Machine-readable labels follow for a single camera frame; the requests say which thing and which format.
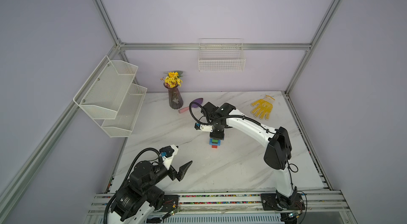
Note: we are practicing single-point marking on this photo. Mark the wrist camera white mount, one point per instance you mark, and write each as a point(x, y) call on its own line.
point(203, 128)
point(166, 156)

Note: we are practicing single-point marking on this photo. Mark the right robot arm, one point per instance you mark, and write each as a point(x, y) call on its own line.
point(275, 141)

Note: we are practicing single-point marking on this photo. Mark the yellow flower bouquet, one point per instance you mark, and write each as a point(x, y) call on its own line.
point(172, 79)

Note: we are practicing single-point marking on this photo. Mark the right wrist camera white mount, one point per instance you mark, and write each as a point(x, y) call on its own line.
point(203, 128)

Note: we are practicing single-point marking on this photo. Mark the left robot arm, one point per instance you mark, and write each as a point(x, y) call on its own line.
point(138, 196)

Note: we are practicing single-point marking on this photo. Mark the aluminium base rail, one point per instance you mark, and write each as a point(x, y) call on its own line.
point(311, 207)

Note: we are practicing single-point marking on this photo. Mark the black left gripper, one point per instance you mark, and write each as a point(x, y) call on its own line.
point(179, 174)

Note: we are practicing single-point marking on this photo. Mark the yellow rubber glove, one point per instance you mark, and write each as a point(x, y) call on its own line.
point(262, 108)

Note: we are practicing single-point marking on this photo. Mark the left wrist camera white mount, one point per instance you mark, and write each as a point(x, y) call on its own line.
point(166, 156)

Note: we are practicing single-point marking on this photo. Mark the white mesh two-tier shelf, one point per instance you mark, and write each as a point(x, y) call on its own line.
point(111, 97)

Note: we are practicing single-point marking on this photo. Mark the purple pink toy spatula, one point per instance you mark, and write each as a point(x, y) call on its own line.
point(198, 102)

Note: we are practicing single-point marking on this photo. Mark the white wire wall basket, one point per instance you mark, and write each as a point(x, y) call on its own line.
point(221, 55)

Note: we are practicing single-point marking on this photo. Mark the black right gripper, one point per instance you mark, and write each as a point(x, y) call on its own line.
point(214, 135)

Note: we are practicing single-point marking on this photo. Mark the purple ribbed glass vase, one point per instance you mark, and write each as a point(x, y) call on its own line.
point(175, 98)

